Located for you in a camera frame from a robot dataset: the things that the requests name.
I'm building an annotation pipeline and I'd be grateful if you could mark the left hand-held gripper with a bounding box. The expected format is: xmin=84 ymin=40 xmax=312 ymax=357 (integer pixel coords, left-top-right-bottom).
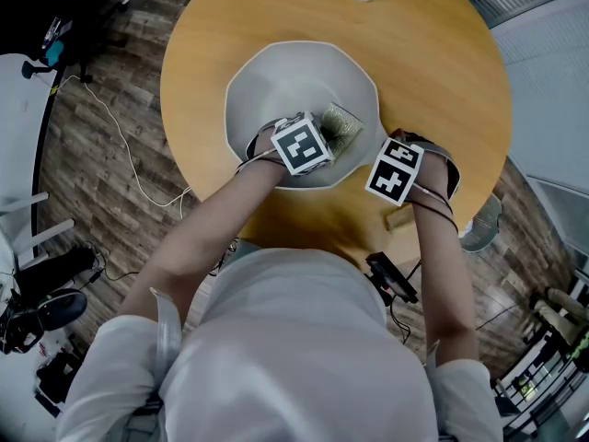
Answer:
xmin=246 ymin=111 xmax=336 ymax=177

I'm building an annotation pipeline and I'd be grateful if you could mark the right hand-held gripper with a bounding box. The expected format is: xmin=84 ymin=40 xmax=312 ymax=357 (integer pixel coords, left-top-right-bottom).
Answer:
xmin=364 ymin=128 xmax=461 ymax=207

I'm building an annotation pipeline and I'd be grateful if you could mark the person's left forearm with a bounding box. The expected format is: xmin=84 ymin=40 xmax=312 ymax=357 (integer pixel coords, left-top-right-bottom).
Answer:
xmin=118 ymin=157 xmax=289 ymax=326

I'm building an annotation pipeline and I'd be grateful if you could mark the person's right forearm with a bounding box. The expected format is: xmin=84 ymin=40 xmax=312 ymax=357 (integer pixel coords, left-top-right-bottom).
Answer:
xmin=410 ymin=154 xmax=479 ymax=367

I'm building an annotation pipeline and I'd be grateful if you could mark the round wooden table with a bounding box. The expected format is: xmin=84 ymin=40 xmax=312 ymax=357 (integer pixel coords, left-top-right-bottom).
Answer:
xmin=159 ymin=0 xmax=514 ymax=271

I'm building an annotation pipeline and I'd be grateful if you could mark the beige sponge block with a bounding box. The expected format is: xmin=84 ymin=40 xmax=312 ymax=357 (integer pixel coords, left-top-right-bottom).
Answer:
xmin=385 ymin=204 xmax=416 ymax=232

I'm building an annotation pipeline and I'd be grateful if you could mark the black waist-mounted device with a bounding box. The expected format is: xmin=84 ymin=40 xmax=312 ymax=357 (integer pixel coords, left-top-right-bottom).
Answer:
xmin=365 ymin=251 xmax=420 ymax=306

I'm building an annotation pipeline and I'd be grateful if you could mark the person's white shirt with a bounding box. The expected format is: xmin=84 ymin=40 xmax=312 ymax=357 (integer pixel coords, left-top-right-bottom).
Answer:
xmin=54 ymin=248 xmax=505 ymax=442

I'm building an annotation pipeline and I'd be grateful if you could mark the clear plastic bottle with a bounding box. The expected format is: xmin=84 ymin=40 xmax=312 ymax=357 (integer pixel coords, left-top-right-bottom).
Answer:
xmin=41 ymin=16 xmax=62 ymax=50

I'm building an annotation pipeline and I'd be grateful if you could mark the black round padded seat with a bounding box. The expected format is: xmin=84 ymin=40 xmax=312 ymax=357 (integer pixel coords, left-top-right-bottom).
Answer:
xmin=0 ymin=246 xmax=100 ymax=355

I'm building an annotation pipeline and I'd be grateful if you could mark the black high-back office chair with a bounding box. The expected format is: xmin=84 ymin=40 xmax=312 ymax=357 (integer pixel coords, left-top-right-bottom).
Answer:
xmin=0 ymin=0 xmax=144 ymax=85

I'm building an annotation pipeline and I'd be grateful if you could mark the wire mesh waste bin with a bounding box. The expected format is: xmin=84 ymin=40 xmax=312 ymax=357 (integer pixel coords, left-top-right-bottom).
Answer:
xmin=459 ymin=193 xmax=503 ymax=253

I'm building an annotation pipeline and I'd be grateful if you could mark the long white floor cable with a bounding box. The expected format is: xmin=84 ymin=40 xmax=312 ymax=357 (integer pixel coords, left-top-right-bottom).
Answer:
xmin=50 ymin=75 xmax=192 ymax=220

